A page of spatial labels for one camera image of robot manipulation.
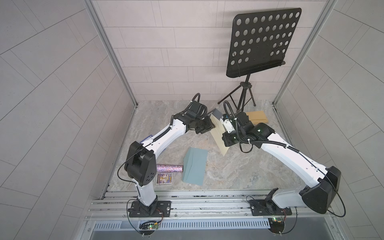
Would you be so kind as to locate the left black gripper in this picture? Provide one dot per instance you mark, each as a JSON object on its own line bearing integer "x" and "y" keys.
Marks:
{"x": 207, "y": 126}

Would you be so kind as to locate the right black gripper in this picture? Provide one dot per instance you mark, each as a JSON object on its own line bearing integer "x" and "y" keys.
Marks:
{"x": 226, "y": 140}

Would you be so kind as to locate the cream yellow envelope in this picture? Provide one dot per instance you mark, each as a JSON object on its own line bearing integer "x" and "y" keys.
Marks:
{"x": 217, "y": 133}

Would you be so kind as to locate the tan kraft envelope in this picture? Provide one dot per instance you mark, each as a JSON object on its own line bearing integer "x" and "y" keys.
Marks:
{"x": 257, "y": 117}

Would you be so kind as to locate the teal blue envelope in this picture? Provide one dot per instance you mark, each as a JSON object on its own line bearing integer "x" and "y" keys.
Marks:
{"x": 195, "y": 166}

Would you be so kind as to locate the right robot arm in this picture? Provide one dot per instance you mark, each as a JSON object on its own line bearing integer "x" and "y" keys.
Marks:
{"x": 321, "y": 183}

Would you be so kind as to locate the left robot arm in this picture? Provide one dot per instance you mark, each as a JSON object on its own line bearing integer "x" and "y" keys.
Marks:
{"x": 141, "y": 161}

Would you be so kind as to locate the dark grey envelope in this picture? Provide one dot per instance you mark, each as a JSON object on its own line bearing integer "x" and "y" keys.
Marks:
{"x": 217, "y": 114}

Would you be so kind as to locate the glittery purple microphone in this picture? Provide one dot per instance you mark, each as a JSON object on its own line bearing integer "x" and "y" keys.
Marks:
{"x": 169, "y": 168}

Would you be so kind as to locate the small colourful picture card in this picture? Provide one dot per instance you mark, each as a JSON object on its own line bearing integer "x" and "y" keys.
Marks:
{"x": 164, "y": 178}

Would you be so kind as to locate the white ventilation grille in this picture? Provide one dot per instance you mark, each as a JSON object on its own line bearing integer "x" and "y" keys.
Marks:
{"x": 168, "y": 225}

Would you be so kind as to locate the right green circuit board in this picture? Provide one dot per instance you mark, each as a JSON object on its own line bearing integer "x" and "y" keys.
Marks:
{"x": 277, "y": 225}

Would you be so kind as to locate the green circuit board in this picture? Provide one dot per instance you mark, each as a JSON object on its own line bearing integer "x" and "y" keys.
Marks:
{"x": 148, "y": 228}
{"x": 277, "y": 225}

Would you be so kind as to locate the black perforated music stand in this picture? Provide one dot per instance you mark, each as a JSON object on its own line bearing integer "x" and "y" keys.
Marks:
{"x": 259, "y": 42}

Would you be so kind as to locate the left green circuit board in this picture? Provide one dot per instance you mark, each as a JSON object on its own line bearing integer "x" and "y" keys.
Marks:
{"x": 148, "y": 228}

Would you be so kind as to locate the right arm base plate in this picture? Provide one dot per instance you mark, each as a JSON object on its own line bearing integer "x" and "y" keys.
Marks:
{"x": 267, "y": 208}

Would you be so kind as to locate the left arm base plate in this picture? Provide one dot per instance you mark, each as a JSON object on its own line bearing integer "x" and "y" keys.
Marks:
{"x": 163, "y": 207}

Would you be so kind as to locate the aluminium rail frame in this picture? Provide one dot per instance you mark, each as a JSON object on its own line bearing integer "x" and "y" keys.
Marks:
{"x": 206, "y": 204}

